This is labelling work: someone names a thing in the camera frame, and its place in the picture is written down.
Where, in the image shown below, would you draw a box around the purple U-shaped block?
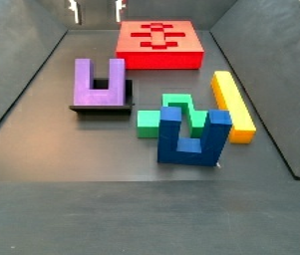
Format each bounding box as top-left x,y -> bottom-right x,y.
74,59 -> 127,107

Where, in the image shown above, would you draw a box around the red slotted board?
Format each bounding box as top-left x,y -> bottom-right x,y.
117,21 -> 204,70

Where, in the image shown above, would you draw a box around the green stepped block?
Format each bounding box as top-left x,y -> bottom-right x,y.
137,94 -> 207,138

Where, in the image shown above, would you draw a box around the blue U-shaped block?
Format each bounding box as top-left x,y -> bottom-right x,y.
157,107 -> 232,166

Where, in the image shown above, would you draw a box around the yellow long block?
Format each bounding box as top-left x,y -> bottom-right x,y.
211,71 -> 256,144

